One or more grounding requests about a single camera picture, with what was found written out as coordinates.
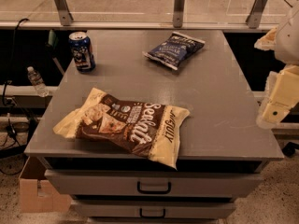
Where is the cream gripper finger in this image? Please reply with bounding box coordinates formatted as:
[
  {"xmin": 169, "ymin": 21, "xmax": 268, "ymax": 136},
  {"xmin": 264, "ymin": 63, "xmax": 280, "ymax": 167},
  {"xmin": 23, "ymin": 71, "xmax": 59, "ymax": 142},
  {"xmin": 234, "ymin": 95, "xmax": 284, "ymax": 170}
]
[{"xmin": 256, "ymin": 64, "xmax": 299, "ymax": 129}]

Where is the blue chip bag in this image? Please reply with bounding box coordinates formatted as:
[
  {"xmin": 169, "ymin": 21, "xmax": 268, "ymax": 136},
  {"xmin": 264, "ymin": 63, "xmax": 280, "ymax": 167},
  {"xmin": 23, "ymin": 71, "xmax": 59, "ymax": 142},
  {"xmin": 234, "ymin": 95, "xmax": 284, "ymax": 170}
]
[{"xmin": 143, "ymin": 32, "xmax": 206, "ymax": 70}]

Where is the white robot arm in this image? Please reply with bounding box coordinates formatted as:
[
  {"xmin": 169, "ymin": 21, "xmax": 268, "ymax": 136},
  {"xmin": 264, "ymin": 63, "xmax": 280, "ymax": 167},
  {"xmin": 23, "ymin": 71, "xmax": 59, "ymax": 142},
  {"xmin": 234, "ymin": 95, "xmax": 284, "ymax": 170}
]
[{"xmin": 254, "ymin": 4, "xmax": 299, "ymax": 129}]

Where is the brown sea salt chip bag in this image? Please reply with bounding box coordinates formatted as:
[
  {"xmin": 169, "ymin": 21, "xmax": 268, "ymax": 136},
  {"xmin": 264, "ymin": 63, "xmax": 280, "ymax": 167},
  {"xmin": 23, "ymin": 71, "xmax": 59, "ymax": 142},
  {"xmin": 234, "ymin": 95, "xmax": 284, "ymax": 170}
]
[{"xmin": 53, "ymin": 88, "xmax": 190, "ymax": 168}]

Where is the grey drawer cabinet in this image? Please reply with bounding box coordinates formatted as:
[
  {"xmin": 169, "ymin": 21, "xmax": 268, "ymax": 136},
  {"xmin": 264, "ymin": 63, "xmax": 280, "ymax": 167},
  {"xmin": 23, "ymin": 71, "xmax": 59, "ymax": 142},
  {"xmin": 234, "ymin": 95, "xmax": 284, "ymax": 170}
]
[{"xmin": 26, "ymin": 30, "xmax": 282, "ymax": 224}]

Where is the blue soda can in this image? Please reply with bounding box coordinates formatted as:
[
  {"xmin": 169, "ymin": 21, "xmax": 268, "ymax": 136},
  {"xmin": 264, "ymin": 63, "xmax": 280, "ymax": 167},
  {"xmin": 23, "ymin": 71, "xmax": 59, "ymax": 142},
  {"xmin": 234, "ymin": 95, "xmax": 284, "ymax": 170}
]
[{"xmin": 68, "ymin": 32, "xmax": 95, "ymax": 73}]

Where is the grey drawer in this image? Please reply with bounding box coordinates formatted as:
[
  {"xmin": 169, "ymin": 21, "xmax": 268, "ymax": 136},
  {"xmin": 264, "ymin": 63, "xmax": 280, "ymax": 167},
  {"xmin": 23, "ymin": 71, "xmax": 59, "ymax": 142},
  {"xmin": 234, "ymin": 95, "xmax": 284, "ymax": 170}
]
[
  {"xmin": 45, "ymin": 170, "xmax": 263, "ymax": 198},
  {"xmin": 72, "ymin": 200, "xmax": 235, "ymax": 219}
]

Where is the top grey drawer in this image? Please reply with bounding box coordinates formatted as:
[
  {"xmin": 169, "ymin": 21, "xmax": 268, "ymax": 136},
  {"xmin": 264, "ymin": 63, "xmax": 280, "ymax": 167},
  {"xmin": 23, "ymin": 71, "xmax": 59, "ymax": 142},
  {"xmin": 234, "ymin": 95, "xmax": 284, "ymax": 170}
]
[{"xmin": 45, "ymin": 170, "xmax": 263, "ymax": 198}]

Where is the clear plastic water bottle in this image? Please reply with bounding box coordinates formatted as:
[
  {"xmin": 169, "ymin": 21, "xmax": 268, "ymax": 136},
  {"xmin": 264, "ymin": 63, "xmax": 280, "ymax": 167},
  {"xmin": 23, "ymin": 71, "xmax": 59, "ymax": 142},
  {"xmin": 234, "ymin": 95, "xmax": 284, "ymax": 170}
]
[{"xmin": 27, "ymin": 66, "xmax": 49, "ymax": 97}]

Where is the cardboard box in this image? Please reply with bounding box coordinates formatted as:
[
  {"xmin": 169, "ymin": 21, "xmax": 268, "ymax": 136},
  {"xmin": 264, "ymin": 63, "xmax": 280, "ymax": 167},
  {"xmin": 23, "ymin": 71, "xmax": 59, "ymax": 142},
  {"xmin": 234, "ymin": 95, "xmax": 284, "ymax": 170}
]
[{"xmin": 19, "ymin": 157, "xmax": 71, "ymax": 213}]

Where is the right metal bracket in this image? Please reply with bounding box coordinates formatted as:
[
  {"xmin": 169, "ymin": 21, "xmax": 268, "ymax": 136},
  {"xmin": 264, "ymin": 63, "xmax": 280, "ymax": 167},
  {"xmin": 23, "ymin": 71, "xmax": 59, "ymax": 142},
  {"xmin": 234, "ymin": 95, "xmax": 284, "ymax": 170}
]
[{"xmin": 246, "ymin": 0, "xmax": 268, "ymax": 29}]

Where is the metal bracket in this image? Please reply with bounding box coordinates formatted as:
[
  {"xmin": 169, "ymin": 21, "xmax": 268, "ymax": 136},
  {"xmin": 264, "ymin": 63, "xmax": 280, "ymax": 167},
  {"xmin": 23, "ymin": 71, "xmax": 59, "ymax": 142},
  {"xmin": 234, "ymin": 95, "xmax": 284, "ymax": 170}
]
[
  {"xmin": 54, "ymin": 0, "xmax": 73, "ymax": 26},
  {"xmin": 173, "ymin": 0, "xmax": 185, "ymax": 28},
  {"xmin": 246, "ymin": 0, "xmax": 268, "ymax": 29}
]

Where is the middle metal bracket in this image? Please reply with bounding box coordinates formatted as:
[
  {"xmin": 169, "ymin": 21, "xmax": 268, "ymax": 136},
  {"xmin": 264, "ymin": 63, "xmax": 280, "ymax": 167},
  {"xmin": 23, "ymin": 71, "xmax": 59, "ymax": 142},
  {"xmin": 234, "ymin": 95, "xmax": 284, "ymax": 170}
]
[{"xmin": 173, "ymin": 0, "xmax": 185, "ymax": 28}]

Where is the left metal bracket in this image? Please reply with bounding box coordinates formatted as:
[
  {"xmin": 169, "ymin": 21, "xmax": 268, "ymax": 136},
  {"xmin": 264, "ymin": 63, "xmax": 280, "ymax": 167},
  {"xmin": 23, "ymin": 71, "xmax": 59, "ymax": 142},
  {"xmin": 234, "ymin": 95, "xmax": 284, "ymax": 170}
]
[{"xmin": 54, "ymin": 0, "xmax": 73, "ymax": 26}]

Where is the black cable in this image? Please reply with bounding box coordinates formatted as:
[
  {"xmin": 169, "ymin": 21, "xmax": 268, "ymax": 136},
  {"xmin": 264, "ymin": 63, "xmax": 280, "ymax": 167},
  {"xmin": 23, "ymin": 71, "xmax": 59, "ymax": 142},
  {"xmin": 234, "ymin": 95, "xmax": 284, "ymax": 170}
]
[{"xmin": 0, "ymin": 17, "xmax": 31, "ymax": 175}]

